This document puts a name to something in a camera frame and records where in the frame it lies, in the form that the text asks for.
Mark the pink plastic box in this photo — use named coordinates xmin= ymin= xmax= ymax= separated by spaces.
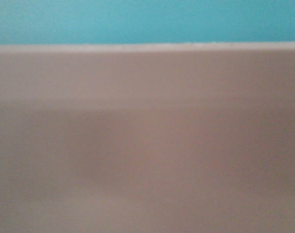
xmin=0 ymin=42 xmax=295 ymax=233

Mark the light blue plastic box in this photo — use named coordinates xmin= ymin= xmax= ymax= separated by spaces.
xmin=0 ymin=0 xmax=295 ymax=44

